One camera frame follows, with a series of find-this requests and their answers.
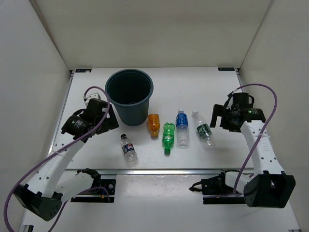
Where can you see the green soda bottle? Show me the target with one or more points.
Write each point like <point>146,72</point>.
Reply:
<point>168,137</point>

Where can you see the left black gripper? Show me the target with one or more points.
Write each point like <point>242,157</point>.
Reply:
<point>111,122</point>

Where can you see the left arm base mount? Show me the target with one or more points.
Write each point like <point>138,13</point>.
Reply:
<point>102,191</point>

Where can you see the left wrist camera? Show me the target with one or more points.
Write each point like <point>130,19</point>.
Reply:
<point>91,96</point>

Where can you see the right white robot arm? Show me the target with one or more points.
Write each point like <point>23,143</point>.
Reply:
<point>269,186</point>

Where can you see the blue label water bottle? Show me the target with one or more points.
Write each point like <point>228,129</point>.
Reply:
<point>182,129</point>

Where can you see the dark green plastic bin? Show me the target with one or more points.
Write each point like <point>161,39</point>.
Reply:
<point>130,91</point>

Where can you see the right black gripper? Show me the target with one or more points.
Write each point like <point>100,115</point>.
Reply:
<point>232,128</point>

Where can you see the small Pepsi bottle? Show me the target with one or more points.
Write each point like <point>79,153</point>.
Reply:
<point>128,150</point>

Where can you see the aluminium table front rail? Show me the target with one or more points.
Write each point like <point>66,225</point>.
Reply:
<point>159,171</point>

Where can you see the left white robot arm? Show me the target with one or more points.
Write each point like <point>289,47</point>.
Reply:
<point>43,194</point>

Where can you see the green label water bottle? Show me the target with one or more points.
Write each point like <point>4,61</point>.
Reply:
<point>203,130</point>

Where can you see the orange juice bottle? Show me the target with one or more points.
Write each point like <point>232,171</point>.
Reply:
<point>154,125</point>

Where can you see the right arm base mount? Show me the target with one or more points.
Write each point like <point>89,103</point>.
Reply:
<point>215,191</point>

